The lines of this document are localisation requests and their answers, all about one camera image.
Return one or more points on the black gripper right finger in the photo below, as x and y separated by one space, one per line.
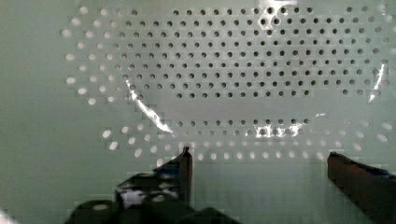
372 189

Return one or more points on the green perforated strainer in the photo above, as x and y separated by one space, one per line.
260 92

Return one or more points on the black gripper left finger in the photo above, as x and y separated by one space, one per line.
172 178

